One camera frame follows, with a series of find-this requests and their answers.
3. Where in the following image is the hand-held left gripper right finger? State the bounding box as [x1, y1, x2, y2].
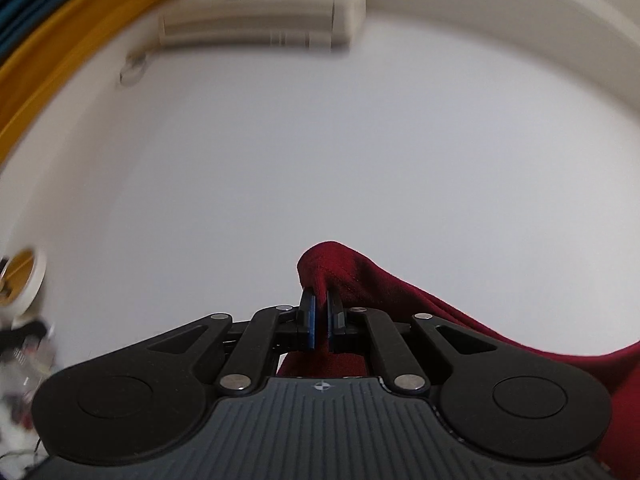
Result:
[326, 287, 493, 396]

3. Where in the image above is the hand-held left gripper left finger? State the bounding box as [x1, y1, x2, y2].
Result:
[147, 287, 318, 395]

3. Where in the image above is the dark red garment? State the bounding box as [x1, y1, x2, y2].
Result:
[276, 241, 640, 480]

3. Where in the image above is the cluster of cosmetic bottles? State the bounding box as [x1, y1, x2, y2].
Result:
[0, 320, 61, 461]

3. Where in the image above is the white tape roll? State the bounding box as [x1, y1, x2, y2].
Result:
[0, 246, 48, 328]

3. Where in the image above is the white air conditioner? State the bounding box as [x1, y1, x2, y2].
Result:
[159, 0, 368, 53]

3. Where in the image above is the yellow curtain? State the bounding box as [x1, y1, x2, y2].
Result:
[0, 0, 188, 166]

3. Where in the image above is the teal curtain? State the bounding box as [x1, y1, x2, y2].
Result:
[0, 0, 131, 66]

